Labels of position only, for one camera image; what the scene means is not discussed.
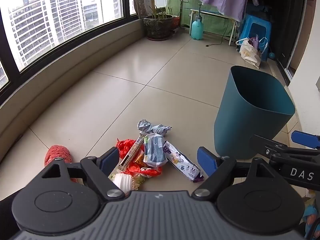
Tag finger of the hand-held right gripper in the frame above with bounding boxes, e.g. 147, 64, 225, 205
291, 131, 320, 149
250, 135, 288, 158

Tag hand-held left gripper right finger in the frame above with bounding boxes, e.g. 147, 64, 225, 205
191, 147, 285, 202

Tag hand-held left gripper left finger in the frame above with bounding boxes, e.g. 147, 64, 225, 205
40, 147, 126, 201

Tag red plastic bag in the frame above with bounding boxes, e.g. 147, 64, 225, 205
115, 138, 162, 178

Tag long brown cardboard box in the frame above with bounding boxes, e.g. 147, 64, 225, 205
118, 135, 145, 172

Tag purple and white packet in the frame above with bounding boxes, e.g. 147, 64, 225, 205
162, 141, 204, 183

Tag orange snack packet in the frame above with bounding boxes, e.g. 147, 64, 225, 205
134, 151, 147, 165

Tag teal plastic trash bin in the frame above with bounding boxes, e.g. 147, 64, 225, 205
214, 65, 296, 160

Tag white and blue packet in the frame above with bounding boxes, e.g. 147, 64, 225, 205
143, 133, 167, 168

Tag grey-blue plastic bag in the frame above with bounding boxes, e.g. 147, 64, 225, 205
137, 120, 172, 143

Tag red foam fruit net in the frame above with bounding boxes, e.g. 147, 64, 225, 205
44, 145, 78, 183

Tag colourful printed cloth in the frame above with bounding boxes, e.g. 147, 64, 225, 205
302, 189, 320, 233

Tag light blue bag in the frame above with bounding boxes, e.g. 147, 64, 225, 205
259, 37, 269, 61

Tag white tote bag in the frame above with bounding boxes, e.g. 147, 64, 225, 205
235, 38, 262, 69

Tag blue plastic stool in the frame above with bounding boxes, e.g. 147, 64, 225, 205
240, 14, 273, 60

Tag teal spray bottle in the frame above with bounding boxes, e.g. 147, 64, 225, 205
191, 4, 204, 40

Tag dark ceramic plant pot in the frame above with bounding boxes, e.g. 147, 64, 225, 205
143, 5, 174, 41

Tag white bench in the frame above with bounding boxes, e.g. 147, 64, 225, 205
189, 8, 237, 46

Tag dark framed window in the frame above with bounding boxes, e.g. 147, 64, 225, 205
0, 0, 170, 90

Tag black power cable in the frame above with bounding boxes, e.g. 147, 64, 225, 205
205, 17, 232, 48

